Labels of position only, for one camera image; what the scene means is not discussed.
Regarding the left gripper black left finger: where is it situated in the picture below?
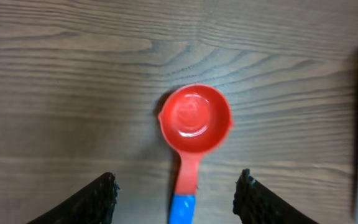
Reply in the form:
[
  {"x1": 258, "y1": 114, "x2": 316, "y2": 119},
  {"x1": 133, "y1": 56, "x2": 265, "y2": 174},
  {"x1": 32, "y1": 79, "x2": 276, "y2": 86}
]
[{"x1": 29, "y1": 172, "x2": 119, "y2": 224}]

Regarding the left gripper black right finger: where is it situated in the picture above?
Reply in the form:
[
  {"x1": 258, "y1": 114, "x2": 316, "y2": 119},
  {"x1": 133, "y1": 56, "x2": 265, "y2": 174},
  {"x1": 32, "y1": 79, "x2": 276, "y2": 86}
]
[{"x1": 232, "y1": 169, "x2": 317, "y2": 224}]

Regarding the red scoop with blue handle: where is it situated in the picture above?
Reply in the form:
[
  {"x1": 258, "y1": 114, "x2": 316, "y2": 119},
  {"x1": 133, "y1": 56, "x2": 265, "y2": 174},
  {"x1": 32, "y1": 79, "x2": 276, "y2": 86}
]
[{"x1": 158, "y1": 84, "x2": 234, "y2": 224}]

